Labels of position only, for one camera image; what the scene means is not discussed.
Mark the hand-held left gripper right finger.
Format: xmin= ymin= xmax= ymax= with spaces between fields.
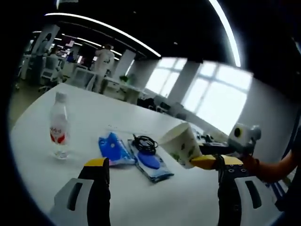
xmin=217 ymin=154 xmax=269 ymax=226

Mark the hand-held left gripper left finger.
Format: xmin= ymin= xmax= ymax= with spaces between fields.
xmin=48 ymin=157 xmax=111 ymax=226

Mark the white paper cup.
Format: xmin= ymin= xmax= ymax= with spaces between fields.
xmin=158 ymin=122 xmax=203 ymax=170

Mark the blue oval pad packet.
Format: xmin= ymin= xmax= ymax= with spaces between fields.
xmin=128 ymin=138 xmax=174 ymax=183

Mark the blue tissue packet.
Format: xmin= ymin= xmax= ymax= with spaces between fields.
xmin=98 ymin=131 xmax=136 ymax=168

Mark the black cable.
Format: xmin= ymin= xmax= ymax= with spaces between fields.
xmin=133 ymin=134 xmax=158 ymax=156

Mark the clear water bottle red label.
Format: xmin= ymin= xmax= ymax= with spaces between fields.
xmin=49 ymin=91 xmax=71 ymax=161

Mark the person's right hand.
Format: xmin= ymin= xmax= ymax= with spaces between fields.
xmin=242 ymin=152 xmax=261 ymax=176

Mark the bright window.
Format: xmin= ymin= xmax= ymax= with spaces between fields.
xmin=183 ymin=63 xmax=253 ymax=135
xmin=145 ymin=57 xmax=188 ymax=98

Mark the person's dark shirt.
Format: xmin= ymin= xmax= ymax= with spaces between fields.
xmin=274 ymin=178 xmax=298 ymax=212

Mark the white table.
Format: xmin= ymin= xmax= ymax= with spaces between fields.
xmin=9 ymin=82 xmax=283 ymax=226

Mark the long curved ceiling light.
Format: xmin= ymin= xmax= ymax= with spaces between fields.
xmin=209 ymin=0 xmax=242 ymax=68
xmin=44 ymin=13 xmax=162 ymax=58

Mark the white office chair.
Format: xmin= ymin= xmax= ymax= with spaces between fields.
xmin=72 ymin=67 xmax=97 ymax=91

